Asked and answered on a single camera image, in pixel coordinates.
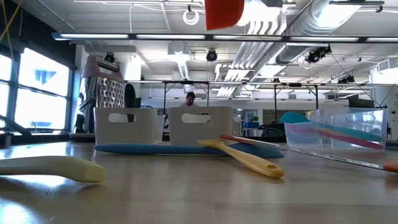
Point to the long blue silicone spatula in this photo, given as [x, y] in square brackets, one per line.
[140, 149]

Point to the yellow silicone spatula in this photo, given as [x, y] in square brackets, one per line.
[264, 166]

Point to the teal silicone spatula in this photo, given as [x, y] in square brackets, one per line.
[293, 117]

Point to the orange silicone spatula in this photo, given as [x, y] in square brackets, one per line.
[391, 166]
[224, 14]

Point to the red silicone spatula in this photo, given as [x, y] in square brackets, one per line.
[367, 143]

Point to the person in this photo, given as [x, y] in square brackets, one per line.
[190, 98]

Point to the white plastic bin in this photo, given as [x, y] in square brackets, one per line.
[143, 130]
[180, 130]

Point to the blue storage box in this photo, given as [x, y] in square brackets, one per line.
[251, 125]

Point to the small green plant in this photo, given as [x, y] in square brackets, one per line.
[255, 119]

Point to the large window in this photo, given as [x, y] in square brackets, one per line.
[40, 93]

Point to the black monitor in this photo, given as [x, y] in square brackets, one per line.
[360, 102]

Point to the clear plastic bin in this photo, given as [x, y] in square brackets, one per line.
[382, 124]

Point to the black round camera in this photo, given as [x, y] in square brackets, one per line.
[211, 56]

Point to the black metal station frame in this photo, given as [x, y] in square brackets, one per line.
[275, 99]

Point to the black frame light bar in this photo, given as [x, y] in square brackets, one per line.
[280, 38]

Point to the silver ventilation duct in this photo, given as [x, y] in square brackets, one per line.
[311, 21]

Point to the black aluminium table frame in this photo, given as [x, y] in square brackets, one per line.
[46, 137]

